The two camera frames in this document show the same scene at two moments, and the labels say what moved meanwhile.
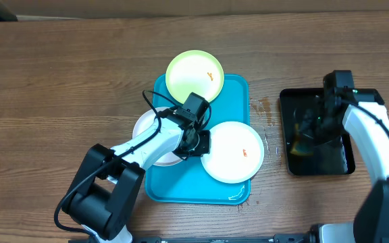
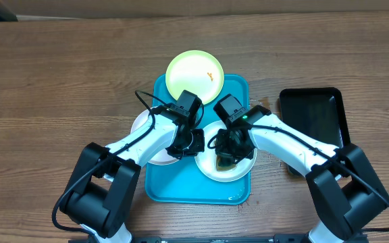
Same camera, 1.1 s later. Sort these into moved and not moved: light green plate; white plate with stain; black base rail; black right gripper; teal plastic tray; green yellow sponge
Moved: green yellow sponge; white plate with stain; black right gripper
Not moved: light green plate; teal plastic tray; black base rail
